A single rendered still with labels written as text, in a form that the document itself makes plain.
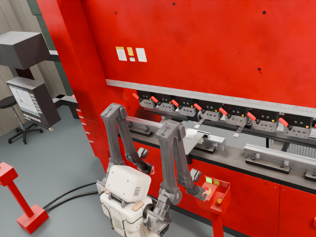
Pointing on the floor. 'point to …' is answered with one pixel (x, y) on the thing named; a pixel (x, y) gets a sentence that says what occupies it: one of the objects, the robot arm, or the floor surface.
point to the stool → (9, 102)
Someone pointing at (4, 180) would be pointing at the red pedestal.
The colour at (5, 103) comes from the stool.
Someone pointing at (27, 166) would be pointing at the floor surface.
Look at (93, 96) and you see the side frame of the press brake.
